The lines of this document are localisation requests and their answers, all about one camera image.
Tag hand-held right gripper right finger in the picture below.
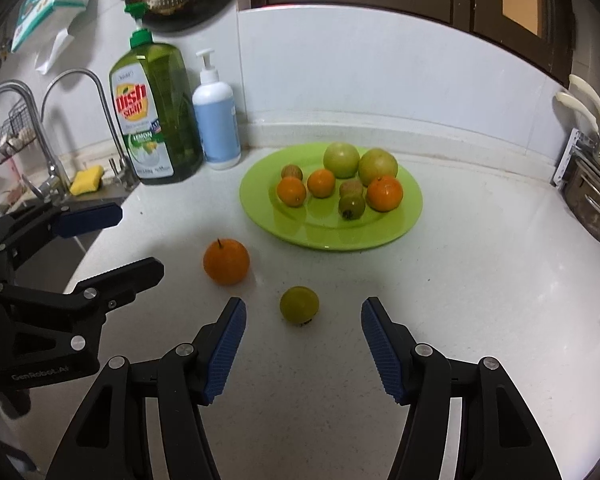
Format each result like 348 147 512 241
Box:
361 296 563 480

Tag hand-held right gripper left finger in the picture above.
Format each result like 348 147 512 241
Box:
42 296 247 480

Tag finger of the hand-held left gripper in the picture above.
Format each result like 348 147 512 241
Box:
0 202 123 267
0 256 166 352

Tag mandarin orange with stem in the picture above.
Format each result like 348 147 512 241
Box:
203 238 251 287

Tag small green jujube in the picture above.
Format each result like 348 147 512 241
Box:
280 286 320 326
338 193 366 221

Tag green oval plate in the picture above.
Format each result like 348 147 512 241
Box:
239 142 424 252

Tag small orange kumquat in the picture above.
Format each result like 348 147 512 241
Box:
276 177 307 208
307 168 337 199

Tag large green apple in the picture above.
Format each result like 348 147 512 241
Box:
358 148 399 187
323 142 361 179

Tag steel sink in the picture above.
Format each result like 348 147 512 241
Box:
10 187 131 291

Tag yellow sponge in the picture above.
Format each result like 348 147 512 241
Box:
70 165 105 196

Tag slim chrome faucet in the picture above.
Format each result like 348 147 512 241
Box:
41 69 141 191

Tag green dish soap bottle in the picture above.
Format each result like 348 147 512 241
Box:
109 2 204 186

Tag large chrome faucet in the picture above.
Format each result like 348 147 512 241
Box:
0 80 65 206

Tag white blue pump bottle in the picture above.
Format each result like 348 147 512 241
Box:
192 49 242 170

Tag white paper bag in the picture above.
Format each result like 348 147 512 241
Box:
34 27 74 75

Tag steel pot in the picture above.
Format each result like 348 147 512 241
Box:
562 150 600 253

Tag white knife rack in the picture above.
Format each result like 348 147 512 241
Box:
550 129 582 188

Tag wire sink basket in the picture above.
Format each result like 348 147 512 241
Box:
0 102 37 164

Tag cream knife handle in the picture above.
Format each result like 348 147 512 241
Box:
569 74 600 123
555 91 600 131

